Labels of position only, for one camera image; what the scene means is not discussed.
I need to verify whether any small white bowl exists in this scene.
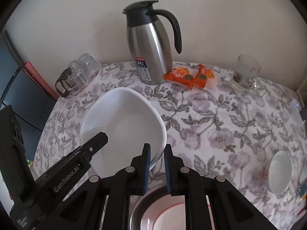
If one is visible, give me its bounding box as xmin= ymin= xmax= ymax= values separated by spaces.
xmin=80 ymin=88 xmax=167 ymax=178

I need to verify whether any strawberry pattern bowl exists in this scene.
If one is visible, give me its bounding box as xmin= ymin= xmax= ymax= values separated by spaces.
xmin=152 ymin=202 xmax=212 ymax=230

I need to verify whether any white plate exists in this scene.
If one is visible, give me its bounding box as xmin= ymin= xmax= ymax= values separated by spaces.
xmin=141 ymin=195 xmax=212 ymax=230

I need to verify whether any large white bowl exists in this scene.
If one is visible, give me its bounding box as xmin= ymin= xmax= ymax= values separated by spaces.
xmin=263 ymin=151 xmax=292 ymax=194

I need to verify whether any floral tablecloth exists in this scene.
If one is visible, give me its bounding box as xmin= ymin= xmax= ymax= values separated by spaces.
xmin=34 ymin=62 xmax=306 ymax=229

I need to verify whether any drinking glass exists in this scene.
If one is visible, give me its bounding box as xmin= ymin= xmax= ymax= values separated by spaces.
xmin=78 ymin=53 xmax=101 ymax=78
xmin=72 ymin=69 xmax=92 ymax=89
xmin=68 ymin=60 xmax=82 ymax=73

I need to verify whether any orange snack packet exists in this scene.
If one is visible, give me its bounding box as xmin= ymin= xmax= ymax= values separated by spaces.
xmin=191 ymin=64 xmax=215 ymax=89
xmin=163 ymin=67 xmax=193 ymax=90

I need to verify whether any stainless steel thermos jug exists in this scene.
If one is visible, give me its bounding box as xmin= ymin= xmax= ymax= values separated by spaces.
xmin=122 ymin=0 xmax=182 ymax=85

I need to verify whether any white power strip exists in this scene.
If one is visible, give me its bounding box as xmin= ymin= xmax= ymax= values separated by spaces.
xmin=289 ymin=99 xmax=304 ymax=127

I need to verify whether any black power adapter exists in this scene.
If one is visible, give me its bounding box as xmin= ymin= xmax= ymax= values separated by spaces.
xmin=300 ymin=106 xmax=307 ymax=121

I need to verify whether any glass mug with handle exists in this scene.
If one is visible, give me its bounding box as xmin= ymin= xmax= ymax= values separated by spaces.
xmin=230 ymin=54 xmax=261 ymax=95

